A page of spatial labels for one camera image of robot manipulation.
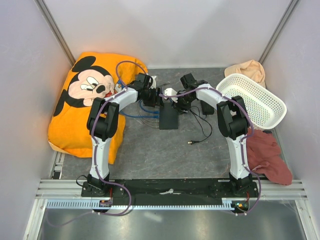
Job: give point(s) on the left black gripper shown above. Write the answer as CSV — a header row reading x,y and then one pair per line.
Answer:
x,y
156,101

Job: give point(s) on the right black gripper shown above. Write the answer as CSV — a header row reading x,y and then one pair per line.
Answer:
x,y
181,108

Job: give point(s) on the black network switch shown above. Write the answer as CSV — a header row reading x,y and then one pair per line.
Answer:
x,y
168,117

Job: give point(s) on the black power adapter brick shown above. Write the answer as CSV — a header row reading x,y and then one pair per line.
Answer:
x,y
206,108

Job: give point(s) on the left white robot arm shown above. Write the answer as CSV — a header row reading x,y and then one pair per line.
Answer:
x,y
103,120

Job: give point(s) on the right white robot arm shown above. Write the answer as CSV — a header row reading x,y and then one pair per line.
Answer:
x,y
232,119

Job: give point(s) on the orange Mickey Mouse pillow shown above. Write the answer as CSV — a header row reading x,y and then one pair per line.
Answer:
x,y
94,75

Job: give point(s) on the peach cloth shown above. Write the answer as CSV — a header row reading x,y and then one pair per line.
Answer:
x,y
252,69

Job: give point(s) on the white perforated plastic basket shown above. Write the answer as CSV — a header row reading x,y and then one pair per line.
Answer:
x,y
264,109

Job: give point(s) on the red cloth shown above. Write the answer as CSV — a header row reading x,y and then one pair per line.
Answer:
x,y
264,157

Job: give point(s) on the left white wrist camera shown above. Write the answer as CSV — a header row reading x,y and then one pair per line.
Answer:
x,y
152,84

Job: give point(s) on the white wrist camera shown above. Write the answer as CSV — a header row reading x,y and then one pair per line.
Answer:
x,y
170,94
152,84

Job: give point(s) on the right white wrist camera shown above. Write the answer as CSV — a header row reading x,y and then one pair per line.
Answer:
x,y
170,94

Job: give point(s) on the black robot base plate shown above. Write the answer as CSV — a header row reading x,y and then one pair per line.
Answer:
x,y
174,191

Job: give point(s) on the grey slotted cable duct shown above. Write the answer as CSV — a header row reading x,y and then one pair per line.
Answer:
x,y
99,204

